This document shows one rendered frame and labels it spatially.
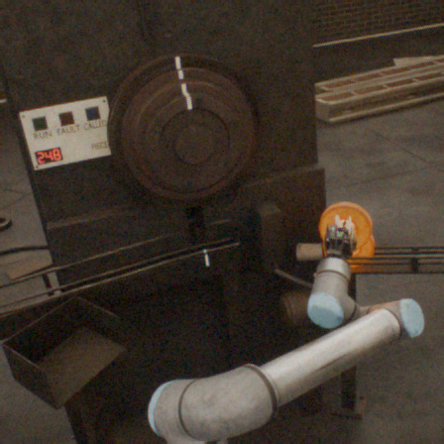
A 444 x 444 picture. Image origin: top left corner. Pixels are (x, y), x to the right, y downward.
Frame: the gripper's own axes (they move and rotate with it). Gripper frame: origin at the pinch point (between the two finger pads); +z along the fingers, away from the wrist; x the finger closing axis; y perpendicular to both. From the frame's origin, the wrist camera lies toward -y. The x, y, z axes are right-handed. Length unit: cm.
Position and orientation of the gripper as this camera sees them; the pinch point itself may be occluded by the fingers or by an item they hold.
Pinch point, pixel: (345, 221)
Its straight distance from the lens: 173.8
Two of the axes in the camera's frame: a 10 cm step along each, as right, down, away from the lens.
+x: -9.4, -0.6, 3.4
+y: -2.0, -7.2, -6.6
